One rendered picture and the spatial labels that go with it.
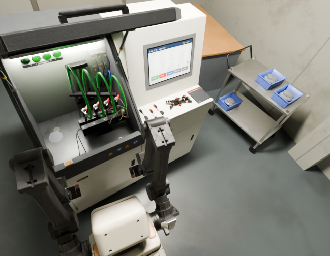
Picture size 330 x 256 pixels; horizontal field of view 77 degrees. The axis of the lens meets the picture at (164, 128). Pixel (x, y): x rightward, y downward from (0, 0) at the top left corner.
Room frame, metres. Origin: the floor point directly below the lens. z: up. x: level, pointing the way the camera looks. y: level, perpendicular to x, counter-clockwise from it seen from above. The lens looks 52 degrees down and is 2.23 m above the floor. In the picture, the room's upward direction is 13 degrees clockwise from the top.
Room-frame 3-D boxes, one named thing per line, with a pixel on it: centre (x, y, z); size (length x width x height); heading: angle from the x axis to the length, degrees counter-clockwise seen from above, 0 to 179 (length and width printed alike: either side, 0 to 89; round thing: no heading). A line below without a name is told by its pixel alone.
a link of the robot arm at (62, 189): (0.25, 0.39, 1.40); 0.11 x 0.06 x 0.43; 125
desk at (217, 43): (3.24, -0.18, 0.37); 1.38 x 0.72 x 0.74; 35
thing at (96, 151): (0.69, 0.40, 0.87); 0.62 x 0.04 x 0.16; 134
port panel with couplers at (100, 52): (1.22, 0.57, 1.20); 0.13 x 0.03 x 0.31; 134
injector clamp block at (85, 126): (0.95, 0.48, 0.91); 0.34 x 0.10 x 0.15; 134
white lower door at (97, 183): (0.68, 0.39, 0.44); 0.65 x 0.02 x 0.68; 134
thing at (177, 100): (1.27, -0.07, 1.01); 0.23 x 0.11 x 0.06; 134
